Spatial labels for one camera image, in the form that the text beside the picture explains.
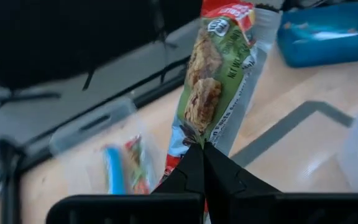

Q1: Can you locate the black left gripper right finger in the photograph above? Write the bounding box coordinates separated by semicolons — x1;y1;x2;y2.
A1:
203;141;281;196

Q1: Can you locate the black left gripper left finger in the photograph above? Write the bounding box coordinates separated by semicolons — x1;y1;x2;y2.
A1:
152;142;206;196

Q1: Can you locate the blue plastic bin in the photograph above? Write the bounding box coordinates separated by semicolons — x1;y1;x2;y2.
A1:
276;2;358;68

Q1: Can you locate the black standing panel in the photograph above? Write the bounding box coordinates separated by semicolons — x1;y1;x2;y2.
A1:
0;0;203;91

